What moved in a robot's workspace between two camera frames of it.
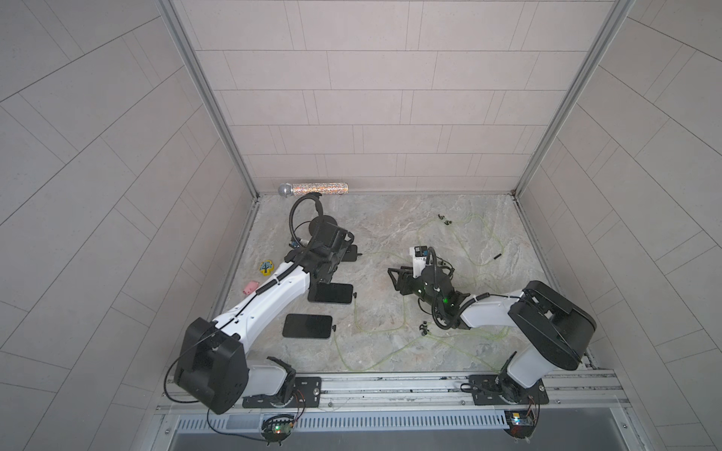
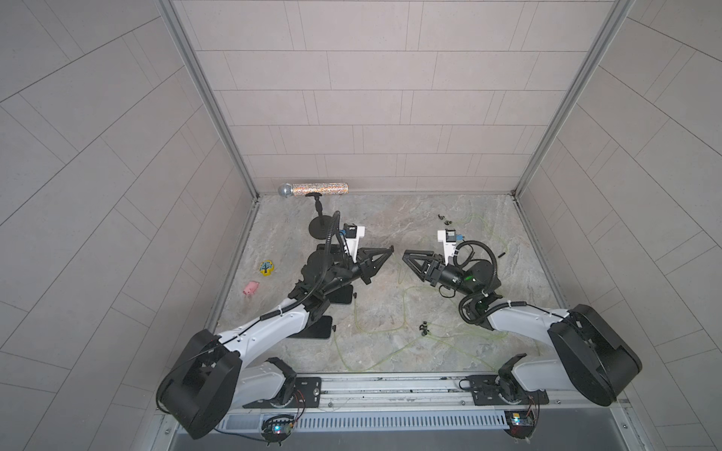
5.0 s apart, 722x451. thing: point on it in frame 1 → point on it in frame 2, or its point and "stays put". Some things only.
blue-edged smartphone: x=307 y=326 stays put
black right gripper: x=405 y=276 → x=434 y=272
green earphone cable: x=402 y=349 stays put
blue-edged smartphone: x=332 y=292 stays put
